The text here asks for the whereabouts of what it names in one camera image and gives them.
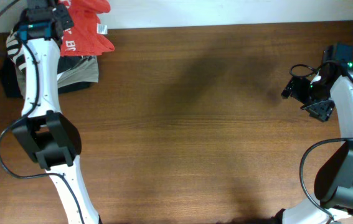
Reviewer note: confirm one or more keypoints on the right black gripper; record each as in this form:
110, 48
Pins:
320, 112

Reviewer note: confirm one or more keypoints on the black folded garment bottom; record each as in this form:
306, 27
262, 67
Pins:
12, 80

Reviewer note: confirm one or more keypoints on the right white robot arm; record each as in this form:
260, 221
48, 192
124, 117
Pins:
327, 88

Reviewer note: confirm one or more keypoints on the black folded shirt white letters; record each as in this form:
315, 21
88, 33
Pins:
14, 52

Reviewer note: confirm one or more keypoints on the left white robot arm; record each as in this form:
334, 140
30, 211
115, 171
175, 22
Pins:
46, 135

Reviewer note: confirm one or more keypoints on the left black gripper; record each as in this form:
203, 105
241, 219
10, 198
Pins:
65, 19

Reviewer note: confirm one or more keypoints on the olive folded garment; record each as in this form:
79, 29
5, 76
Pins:
77, 73

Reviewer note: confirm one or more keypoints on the red orange t-shirt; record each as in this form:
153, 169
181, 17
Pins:
88, 35

